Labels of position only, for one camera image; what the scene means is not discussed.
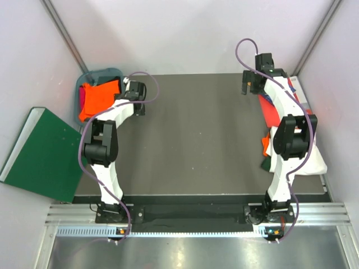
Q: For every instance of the small orange cloth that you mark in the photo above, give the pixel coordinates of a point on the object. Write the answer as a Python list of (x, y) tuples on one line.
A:
[(266, 143)]

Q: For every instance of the orange t-shirt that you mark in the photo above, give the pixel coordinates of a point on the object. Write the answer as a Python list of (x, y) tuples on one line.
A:
[(98, 98)]

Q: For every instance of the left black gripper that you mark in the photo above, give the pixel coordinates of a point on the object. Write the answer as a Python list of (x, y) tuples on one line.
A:
[(141, 112)]

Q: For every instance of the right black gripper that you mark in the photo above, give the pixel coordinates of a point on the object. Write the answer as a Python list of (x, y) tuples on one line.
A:
[(248, 77)]

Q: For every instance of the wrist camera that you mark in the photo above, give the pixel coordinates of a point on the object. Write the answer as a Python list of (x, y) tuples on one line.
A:
[(264, 61), (127, 84)]

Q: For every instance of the red folder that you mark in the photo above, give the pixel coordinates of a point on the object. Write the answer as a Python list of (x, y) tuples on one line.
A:
[(269, 112)]

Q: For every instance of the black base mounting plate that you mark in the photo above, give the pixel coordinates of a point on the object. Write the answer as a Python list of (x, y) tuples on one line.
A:
[(193, 214)]

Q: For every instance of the magenta t-shirt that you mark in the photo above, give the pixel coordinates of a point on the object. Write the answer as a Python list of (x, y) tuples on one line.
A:
[(82, 94)]

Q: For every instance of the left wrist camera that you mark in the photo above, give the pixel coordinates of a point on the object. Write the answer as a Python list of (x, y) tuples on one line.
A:
[(127, 84)]

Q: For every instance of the green ring binder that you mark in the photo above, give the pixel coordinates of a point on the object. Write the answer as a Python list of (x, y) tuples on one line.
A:
[(43, 159)]

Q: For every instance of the white t-shirt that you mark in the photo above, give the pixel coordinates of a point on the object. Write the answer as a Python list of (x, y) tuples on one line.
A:
[(314, 166)]

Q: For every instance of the blue orange book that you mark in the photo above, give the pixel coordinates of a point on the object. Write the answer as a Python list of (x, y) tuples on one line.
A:
[(268, 98)]

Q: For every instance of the aluminium rail frame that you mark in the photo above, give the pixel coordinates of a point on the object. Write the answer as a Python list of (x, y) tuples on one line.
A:
[(323, 233)]

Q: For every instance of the dark green cloth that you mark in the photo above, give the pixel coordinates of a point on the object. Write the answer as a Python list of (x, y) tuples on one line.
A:
[(266, 163)]

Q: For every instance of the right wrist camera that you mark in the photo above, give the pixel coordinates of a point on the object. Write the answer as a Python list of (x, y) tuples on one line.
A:
[(264, 61)]

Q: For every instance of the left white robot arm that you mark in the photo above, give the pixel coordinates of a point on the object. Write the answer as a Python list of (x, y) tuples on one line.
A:
[(100, 149)]

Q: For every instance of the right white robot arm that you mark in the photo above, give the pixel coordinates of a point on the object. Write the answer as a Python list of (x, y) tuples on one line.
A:
[(292, 142)]

